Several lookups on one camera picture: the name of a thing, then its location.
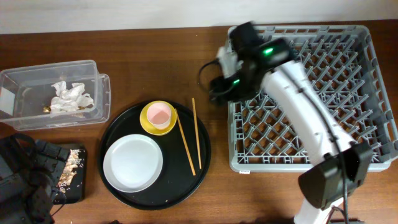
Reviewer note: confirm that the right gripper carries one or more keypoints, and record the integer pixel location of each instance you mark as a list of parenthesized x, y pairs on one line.
[(223, 89)]

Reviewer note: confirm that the wooden chopstick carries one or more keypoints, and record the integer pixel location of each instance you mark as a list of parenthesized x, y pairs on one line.
[(185, 144), (196, 132)]

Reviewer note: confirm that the pink cup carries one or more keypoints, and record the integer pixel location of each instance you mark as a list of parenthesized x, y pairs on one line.
[(159, 115)]

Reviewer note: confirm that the grey round plate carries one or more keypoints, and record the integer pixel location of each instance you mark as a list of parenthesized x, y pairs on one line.
[(133, 163)]

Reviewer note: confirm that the white napkin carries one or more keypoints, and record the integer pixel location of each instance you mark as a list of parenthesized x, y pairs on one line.
[(68, 100)]

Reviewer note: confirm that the food scraps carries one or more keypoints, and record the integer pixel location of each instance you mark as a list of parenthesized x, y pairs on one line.
[(70, 170)]

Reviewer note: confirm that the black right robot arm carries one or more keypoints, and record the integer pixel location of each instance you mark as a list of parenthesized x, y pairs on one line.
[(339, 163)]

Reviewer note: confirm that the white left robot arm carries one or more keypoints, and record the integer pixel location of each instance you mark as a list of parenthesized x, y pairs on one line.
[(30, 172)]

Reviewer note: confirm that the grey plastic dishwasher rack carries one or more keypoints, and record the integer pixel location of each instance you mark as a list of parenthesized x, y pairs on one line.
[(342, 67)]

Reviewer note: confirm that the clear plastic waste bin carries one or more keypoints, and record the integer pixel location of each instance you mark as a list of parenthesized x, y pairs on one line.
[(27, 91)]

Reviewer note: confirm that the yellow saucer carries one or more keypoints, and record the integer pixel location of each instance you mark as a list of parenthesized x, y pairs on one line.
[(150, 128)]

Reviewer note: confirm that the round black tray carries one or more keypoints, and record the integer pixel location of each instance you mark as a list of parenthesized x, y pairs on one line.
[(175, 182)]

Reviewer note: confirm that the black rectangular tray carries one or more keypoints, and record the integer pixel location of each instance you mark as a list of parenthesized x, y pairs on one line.
[(76, 192)]

